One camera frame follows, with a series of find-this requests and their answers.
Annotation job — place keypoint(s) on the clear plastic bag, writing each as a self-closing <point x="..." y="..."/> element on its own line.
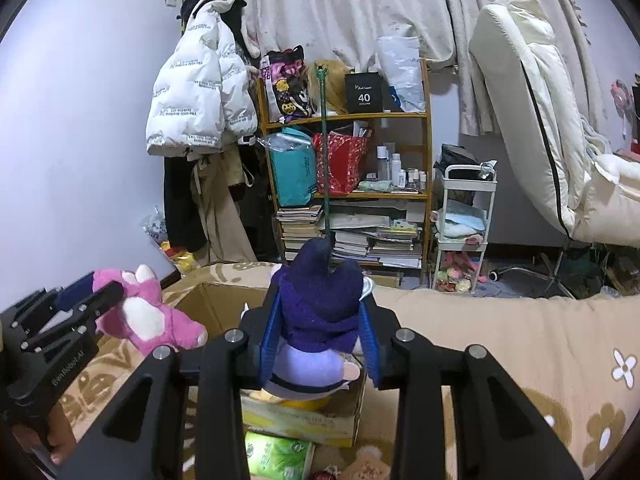
<point x="282" y="142"/>

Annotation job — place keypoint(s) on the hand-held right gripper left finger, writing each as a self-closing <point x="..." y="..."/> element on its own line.
<point x="270" y="345"/>

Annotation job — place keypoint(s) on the teal paper bag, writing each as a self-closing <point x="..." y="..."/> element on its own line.
<point x="295" y="175"/>

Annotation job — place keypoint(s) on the flower patterned curtain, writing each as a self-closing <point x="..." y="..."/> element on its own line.
<point x="350" y="5"/>

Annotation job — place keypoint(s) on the white padded chair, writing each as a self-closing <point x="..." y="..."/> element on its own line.
<point x="535" y="110"/>

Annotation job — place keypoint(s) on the blue blanket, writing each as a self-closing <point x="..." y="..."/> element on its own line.
<point x="595" y="135"/>

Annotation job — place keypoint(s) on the white trolley cart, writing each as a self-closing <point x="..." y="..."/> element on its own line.
<point x="491" y="210"/>

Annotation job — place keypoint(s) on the purple witch hat plush doll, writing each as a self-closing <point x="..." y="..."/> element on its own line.
<point x="320" y="310"/>

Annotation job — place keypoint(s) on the pink fan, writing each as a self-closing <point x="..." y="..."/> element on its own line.
<point x="622" y="97"/>

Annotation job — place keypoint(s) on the light blue cloth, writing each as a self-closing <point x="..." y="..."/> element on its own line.
<point x="460" y="220"/>

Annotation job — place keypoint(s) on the beige coat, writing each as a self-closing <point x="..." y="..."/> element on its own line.
<point x="220" y="210"/>

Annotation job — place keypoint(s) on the stack of old books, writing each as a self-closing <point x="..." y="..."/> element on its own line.
<point x="300" y="230"/>

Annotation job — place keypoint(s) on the pink plush toy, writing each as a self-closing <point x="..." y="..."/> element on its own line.
<point x="150" y="320"/>

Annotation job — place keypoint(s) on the wooden shelf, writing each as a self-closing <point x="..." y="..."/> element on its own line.
<point x="427" y="150"/>

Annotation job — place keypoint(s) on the black bag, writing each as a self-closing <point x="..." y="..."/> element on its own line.
<point x="455" y="157"/>

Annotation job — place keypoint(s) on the pale green pouch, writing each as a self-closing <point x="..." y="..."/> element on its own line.
<point x="375" y="186"/>

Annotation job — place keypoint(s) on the person's left hand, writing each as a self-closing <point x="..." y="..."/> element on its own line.
<point x="62" y="435"/>

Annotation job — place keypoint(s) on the black box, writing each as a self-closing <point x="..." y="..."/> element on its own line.
<point x="364" y="92"/>

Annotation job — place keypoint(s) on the printed tote bag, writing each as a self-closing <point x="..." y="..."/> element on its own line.
<point x="285" y="85"/>

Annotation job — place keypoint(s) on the pile of plastic bags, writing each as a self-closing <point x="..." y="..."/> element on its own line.
<point x="165" y="240"/>

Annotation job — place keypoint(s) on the black coat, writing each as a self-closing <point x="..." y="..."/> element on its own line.
<point x="182" y="205"/>

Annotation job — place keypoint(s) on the dark hanging garment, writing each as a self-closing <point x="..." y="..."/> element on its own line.
<point x="255" y="210"/>

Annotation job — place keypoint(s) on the cardboard box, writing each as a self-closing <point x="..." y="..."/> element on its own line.
<point x="300" y="422"/>

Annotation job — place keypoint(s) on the group of white cosmetic bottles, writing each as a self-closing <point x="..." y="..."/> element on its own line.
<point x="397" y="167"/>

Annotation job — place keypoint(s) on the black hooded garment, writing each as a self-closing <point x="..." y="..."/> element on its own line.
<point x="240" y="25"/>

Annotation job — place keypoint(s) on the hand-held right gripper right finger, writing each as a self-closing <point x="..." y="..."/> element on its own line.
<point x="369" y="347"/>

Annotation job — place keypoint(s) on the white plastic bag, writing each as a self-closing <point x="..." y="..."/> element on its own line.
<point x="402" y="72"/>

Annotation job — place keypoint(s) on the blond wig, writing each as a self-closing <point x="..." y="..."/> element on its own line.
<point x="337" y="85"/>

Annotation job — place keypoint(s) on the green pole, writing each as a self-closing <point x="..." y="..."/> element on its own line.
<point x="326" y="175"/>

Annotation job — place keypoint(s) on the red patterned bag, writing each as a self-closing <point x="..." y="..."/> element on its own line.
<point x="345" y="165"/>

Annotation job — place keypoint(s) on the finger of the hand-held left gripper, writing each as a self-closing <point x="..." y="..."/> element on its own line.
<point x="97" y="302"/>
<point x="75" y="287"/>

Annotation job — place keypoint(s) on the pink toys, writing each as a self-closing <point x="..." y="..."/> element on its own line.
<point x="457" y="275"/>

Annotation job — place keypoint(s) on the pile of magazines and books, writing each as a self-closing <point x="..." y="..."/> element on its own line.
<point x="380" y="242"/>

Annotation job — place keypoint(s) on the green tissue packet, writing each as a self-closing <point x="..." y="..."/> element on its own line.
<point x="280" y="455"/>

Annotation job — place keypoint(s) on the white puffer jacket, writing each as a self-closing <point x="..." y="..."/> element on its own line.
<point x="195" y="85"/>

